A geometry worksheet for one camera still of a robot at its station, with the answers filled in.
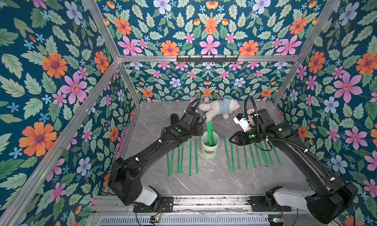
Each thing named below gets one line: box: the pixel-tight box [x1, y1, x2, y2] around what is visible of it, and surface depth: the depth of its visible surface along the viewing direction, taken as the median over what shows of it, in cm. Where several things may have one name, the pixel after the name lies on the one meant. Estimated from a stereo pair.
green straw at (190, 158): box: [188, 140, 192, 177], surface depth 92 cm
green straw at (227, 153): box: [222, 136, 232, 171], surface depth 92 cm
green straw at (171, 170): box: [169, 149, 175, 174], surface depth 90 cm
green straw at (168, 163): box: [166, 152, 170, 176], surface depth 90 cm
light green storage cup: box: [200, 131, 220, 159], surface depth 86 cm
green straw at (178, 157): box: [176, 145, 181, 173], surface depth 90 cm
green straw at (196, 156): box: [194, 138, 199, 174], surface depth 92 cm
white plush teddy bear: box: [198, 98, 241, 124], surface depth 107 cm
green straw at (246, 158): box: [243, 145, 249, 170], surface depth 90 cm
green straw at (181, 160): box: [180, 142, 185, 174], surface depth 90 cm
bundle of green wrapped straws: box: [206, 121, 215, 147], surface depth 86 cm
